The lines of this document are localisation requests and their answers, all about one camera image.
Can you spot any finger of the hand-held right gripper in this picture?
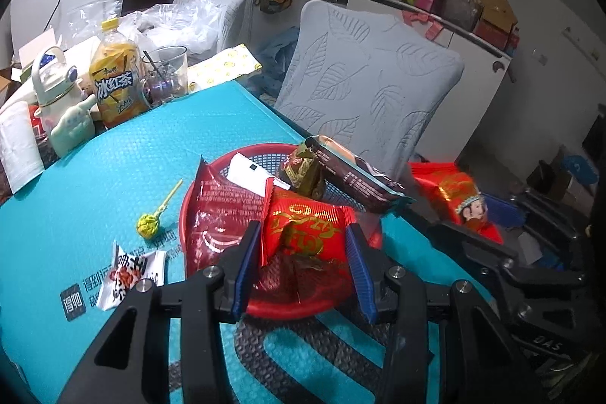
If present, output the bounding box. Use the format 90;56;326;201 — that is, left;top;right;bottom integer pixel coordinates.
510;190;584;245
398;200;518;273

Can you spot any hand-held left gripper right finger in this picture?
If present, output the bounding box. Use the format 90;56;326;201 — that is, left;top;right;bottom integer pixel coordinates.
343;221;556;404

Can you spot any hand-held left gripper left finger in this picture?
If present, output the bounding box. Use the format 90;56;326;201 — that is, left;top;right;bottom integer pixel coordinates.
57;219;264;404

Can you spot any dark red snack bag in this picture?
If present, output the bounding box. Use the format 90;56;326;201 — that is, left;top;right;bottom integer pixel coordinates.
184;155;272;287

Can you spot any red plastic basket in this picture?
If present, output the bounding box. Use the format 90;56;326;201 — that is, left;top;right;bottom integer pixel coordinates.
179;143;385;321

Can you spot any dark brown snack packet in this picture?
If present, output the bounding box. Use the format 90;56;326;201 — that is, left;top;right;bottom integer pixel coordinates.
305;135;415;214

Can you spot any brown gold nut packet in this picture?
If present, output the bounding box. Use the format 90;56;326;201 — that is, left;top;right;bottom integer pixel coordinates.
279;141;328;199

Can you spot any red printed figure bag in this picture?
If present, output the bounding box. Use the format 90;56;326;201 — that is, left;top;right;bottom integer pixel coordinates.
409;162;505;244

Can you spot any white flat packet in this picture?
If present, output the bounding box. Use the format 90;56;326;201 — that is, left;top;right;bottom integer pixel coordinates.
227;152;292;197

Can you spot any yellow lollipop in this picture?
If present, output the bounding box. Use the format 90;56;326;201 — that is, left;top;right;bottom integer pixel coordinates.
136;179;184;240

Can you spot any small white candy packet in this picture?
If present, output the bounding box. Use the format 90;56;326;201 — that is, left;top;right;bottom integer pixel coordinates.
97;240;167;313

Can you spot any white chest freezer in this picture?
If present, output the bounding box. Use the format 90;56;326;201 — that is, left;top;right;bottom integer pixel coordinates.
348;0;513;164

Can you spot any grey leaf pattern cushion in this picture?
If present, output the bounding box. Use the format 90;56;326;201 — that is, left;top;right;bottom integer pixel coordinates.
275;0;465;178

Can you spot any yellow smiley paper bag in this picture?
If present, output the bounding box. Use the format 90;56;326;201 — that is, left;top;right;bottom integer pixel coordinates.
187;44;263;95

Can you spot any brown cardboard box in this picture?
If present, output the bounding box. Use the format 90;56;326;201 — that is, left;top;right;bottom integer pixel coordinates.
475;0;520;51

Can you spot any clear glass cup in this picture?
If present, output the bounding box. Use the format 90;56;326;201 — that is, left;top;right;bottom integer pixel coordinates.
141;45;189;105

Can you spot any blue cloth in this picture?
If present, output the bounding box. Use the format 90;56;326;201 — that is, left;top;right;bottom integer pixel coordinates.
258;28;300;93

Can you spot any white dog toy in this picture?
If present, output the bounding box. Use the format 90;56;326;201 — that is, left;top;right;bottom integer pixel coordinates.
47;94;98;159

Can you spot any yellow iced tea bottle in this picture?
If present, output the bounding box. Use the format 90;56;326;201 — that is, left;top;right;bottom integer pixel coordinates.
89;18;150;130

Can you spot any clear plastic bag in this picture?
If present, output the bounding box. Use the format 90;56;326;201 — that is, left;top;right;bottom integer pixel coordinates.
135;0;248;55

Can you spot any white padded packet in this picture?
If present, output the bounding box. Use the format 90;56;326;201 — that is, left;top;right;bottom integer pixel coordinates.
0;101;46;197

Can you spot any pale green water bottle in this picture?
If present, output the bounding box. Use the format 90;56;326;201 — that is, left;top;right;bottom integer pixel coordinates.
31;45;84;122

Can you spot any clear zip bag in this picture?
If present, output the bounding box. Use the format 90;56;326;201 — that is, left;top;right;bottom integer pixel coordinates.
66;0;125;48

